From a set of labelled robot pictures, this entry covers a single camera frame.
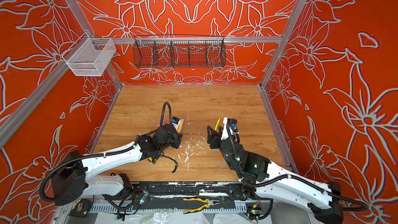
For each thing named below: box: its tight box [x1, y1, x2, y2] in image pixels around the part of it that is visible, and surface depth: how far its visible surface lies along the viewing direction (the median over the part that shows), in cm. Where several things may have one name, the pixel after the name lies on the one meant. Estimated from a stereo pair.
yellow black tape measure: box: [68, 198, 92, 218], surface depth 68 cm
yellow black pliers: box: [182, 197, 221, 215], surface depth 71 cm
